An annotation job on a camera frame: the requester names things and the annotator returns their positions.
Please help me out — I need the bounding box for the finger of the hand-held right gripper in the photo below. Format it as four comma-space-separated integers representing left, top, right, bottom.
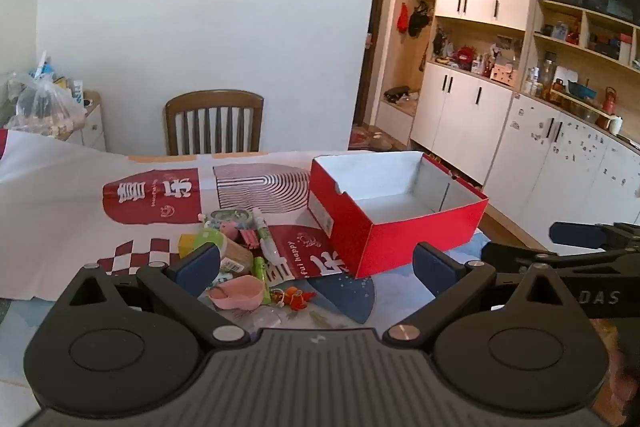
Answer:
480, 241, 608, 276
548, 221, 640, 254

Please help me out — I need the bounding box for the green marker pen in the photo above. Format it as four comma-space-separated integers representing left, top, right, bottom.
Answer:
252, 256, 275, 306

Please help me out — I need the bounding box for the brown wooden chair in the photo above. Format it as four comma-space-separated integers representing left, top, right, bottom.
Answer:
164, 90, 265, 156

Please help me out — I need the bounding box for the red floor rug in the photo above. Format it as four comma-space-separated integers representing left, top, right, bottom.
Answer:
348, 125, 401, 151

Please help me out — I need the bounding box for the pink heart-shaped dish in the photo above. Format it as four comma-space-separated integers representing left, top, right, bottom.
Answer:
207, 274, 266, 310

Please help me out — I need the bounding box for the white drawer cabinet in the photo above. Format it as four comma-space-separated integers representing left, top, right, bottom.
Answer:
65, 91, 108, 152

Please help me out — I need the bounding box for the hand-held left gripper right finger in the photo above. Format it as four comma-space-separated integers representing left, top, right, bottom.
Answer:
381, 241, 585, 350

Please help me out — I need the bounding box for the light green plastic toy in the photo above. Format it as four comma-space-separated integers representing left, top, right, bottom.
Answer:
192, 227, 228, 258

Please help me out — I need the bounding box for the clear plastic piece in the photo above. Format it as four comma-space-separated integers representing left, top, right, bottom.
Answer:
247, 307, 287, 332

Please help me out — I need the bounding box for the black hanging bag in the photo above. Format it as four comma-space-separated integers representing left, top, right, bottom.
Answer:
407, 1, 432, 38

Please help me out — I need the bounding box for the white plastic tube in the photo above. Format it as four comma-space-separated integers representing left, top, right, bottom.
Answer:
252, 208, 282, 265

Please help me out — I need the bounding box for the red white printed cloth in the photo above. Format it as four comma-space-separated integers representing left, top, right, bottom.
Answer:
0, 129, 426, 303

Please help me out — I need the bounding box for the yellow cardboard box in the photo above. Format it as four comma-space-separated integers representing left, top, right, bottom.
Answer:
178, 234, 254, 275

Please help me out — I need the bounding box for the blue fish print table mat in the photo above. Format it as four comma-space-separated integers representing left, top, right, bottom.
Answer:
0, 229, 486, 408

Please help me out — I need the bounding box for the clear plastic bag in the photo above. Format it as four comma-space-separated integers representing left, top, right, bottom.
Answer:
5, 72, 88, 140

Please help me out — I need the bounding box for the clear tall bottle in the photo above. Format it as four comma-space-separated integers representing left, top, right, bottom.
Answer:
542, 52, 557, 95

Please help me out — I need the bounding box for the blue plastic basin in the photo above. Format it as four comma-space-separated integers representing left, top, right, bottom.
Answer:
567, 81, 598, 100

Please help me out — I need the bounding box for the red cardboard shoe box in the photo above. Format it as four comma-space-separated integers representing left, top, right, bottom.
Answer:
306, 151, 490, 279

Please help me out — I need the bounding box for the brown wooden door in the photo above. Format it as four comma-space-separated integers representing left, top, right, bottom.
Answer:
354, 0, 398, 128

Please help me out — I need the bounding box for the patterned tape roll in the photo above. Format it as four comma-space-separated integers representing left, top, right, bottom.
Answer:
210, 208, 256, 228

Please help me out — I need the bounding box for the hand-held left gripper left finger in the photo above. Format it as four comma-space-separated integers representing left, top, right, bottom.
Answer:
64, 245, 248, 349

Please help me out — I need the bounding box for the orange figure keychain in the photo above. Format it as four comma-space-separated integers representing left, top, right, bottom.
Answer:
272, 287, 317, 310

